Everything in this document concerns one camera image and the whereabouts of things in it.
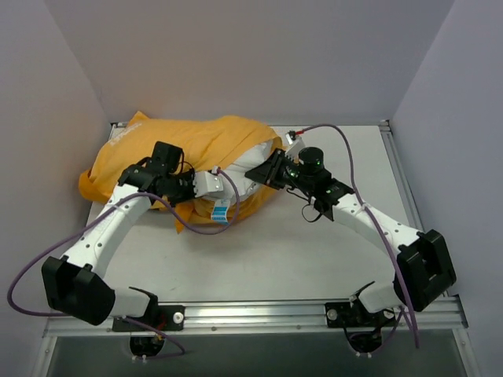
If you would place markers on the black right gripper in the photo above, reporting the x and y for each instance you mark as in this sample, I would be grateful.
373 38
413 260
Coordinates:
275 170

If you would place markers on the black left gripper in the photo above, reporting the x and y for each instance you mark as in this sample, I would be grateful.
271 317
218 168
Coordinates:
188 187

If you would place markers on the white pillow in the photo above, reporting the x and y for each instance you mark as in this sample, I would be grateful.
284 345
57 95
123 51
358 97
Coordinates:
242 187

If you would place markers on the yellow Mickey Mouse pillowcase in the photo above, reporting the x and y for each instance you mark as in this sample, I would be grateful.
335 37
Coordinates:
218 142

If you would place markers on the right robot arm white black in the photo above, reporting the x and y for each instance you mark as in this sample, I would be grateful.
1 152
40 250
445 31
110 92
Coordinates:
423 267

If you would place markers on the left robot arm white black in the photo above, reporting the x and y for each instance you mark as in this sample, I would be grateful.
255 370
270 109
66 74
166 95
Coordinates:
75 282

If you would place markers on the blue white pillow label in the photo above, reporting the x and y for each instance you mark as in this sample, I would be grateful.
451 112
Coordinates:
219 212

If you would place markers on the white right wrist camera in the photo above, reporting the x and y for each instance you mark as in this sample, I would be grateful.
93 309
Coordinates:
294 145

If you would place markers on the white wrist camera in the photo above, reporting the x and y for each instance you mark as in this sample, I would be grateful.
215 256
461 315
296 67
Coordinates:
206 183
294 145

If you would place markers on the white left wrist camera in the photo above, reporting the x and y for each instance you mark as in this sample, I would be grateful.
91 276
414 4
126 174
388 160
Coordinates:
206 183

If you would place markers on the aluminium back frame rail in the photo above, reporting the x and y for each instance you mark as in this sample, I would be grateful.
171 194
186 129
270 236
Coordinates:
346 122

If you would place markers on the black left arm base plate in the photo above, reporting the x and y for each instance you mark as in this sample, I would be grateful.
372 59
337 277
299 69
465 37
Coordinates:
168 317

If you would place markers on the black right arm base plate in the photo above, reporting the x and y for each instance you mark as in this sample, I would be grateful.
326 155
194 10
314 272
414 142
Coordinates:
354 315

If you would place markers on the aluminium front frame rail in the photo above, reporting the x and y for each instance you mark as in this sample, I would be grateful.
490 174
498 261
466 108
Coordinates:
228 318

